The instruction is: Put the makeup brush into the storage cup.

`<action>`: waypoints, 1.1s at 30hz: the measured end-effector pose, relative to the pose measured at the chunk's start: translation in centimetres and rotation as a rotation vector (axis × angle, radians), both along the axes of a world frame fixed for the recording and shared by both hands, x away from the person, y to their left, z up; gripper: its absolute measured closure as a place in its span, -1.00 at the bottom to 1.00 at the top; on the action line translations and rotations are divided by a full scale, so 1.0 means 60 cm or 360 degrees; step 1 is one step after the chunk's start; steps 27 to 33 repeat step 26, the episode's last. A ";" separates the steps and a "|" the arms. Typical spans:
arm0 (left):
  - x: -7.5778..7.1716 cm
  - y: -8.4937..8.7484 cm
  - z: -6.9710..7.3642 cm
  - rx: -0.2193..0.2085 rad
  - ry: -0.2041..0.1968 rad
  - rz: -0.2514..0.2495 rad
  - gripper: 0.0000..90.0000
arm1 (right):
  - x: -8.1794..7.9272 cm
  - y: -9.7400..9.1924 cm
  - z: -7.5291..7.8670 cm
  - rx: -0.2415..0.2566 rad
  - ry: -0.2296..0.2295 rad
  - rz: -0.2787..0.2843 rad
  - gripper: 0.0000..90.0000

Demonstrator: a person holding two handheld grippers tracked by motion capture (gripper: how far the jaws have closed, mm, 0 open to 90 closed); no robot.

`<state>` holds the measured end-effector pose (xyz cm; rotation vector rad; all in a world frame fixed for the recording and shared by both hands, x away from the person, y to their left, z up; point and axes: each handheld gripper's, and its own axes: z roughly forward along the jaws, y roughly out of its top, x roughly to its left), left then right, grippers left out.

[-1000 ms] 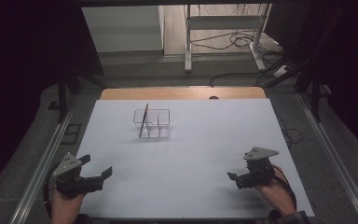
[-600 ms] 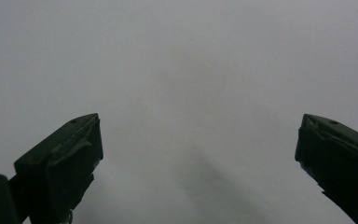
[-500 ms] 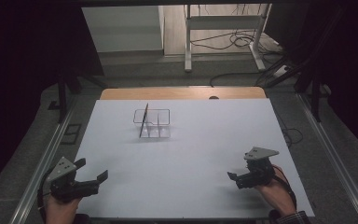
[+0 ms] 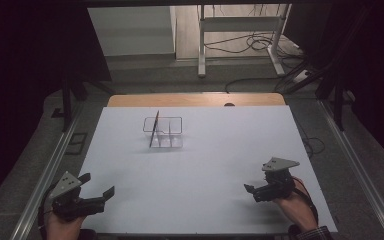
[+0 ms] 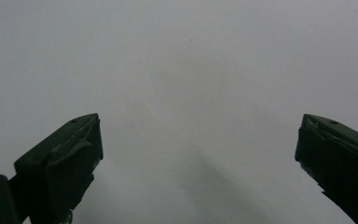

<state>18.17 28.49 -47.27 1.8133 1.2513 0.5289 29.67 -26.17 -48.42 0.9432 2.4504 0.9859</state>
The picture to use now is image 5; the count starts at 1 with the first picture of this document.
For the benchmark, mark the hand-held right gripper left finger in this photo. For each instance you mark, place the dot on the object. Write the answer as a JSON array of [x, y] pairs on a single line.
[[59, 168]]

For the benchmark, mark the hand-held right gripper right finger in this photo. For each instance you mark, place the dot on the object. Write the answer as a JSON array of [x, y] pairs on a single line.
[[338, 158]]

